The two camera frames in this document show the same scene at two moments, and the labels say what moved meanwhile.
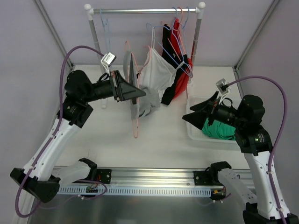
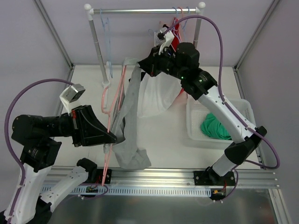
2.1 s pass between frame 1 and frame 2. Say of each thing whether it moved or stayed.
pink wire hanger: moved
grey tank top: moved
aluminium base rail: stayed
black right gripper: moved
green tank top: stayed
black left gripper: moved
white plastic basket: stayed
